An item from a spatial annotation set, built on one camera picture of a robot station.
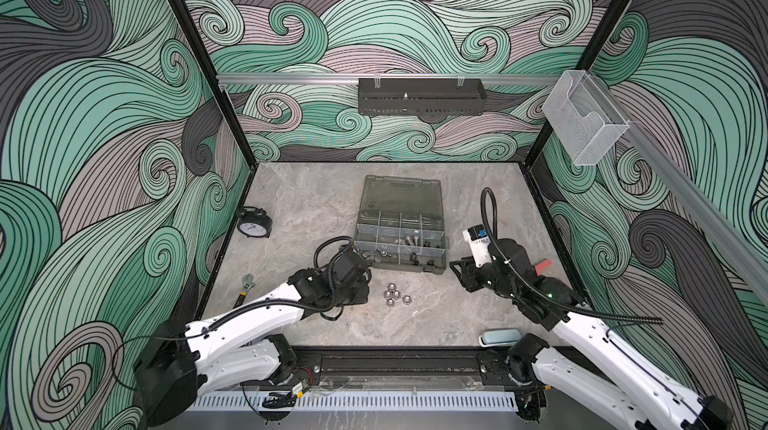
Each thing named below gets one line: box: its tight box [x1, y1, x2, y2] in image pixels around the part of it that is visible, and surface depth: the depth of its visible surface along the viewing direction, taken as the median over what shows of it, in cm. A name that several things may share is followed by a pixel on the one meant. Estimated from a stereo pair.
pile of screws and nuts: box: [384, 283, 412, 308], surface depth 87 cm
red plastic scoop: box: [535, 259, 553, 276], surface depth 92 cm
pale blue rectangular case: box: [478, 329, 522, 347], surface depth 78 cm
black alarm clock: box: [237, 206, 273, 238], surface depth 95 cm
